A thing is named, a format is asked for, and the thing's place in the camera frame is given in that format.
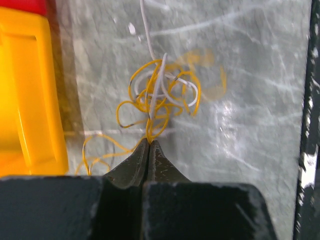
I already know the yellow plastic bin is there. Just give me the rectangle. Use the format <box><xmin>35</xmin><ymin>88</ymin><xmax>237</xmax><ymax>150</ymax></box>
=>
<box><xmin>0</xmin><ymin>7</ymin><xmax>69</xmax><ymax>176</ymax></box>

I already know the red plastic bin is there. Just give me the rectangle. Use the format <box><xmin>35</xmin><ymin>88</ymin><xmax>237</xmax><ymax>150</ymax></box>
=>
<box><xmin>0</xmin><ymin>0</ymin><xmax>47</xmax><ymax>16</ymax></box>

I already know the white cable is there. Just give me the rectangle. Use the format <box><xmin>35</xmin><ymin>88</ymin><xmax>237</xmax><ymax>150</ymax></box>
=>
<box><xmin>133</xmin><ymin>0</ymin><xmax>200</xmax><ymax>120</ymax></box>

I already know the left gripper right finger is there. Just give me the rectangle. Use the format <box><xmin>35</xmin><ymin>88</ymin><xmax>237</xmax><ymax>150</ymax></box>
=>
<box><xmin>142</xmin><ymin>141</ymin><xmax>277</xmax><ymax>240</ymax></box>

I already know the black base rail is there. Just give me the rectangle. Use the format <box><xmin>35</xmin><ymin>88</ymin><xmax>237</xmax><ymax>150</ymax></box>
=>
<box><xmin>293</xmin><ymin>0</ymin><xmax>320</xmax><ymax>240</ymax></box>

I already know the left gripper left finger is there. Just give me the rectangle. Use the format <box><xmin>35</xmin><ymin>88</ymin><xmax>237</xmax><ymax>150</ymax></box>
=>
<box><xmin>0</xmin><ymin>139</ymin><xmax>149</xmax><ymax>240</ymax></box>

